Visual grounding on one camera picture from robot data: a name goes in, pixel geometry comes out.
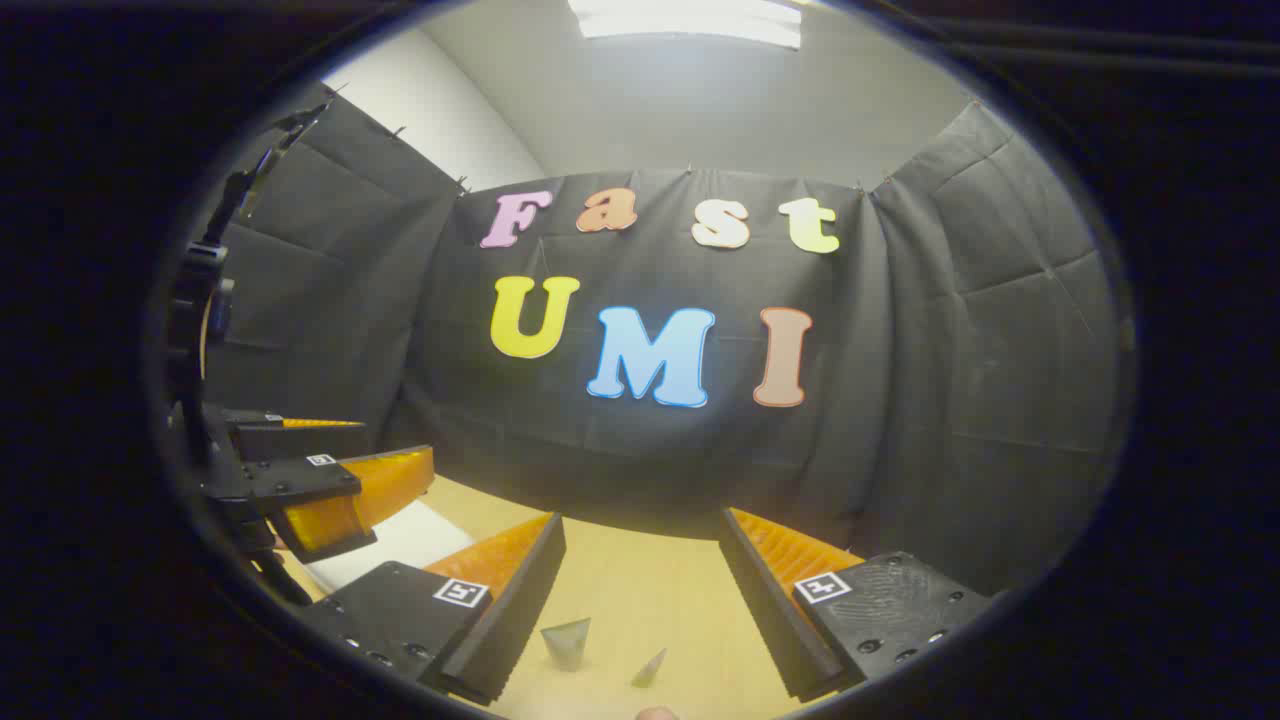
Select ceiling light panel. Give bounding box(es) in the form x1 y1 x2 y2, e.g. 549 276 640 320
568 0 804 49

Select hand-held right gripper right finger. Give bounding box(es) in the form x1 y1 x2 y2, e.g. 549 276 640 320
718 507 993 703

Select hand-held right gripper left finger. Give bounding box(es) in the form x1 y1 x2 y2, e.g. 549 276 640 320
300 512 567 707

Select black backdrop cloth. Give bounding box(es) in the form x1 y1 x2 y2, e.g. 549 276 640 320
190 85 1121 601

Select white suitcase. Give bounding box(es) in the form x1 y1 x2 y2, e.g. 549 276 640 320
300 498 476 593

